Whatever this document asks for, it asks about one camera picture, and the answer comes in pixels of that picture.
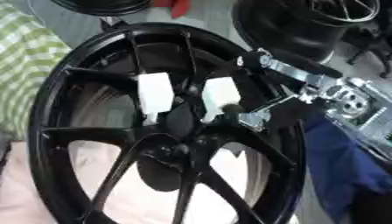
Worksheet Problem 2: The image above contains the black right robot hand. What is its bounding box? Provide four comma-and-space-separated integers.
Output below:
219, 49, 345, 133

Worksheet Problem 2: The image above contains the black wheel with tyre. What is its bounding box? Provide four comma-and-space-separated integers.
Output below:
231, 0, 383, 63

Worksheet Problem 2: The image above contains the black spoked wheel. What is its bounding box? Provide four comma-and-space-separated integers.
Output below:
27, 22, 308, 224

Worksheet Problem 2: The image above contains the black round wheel rim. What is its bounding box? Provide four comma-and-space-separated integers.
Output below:
50, 0, 155, 18

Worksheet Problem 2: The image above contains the black chair base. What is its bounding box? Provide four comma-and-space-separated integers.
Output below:
344, 25, 392, 80

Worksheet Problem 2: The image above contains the red object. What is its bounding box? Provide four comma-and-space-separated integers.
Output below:
151, 0, 193, 19

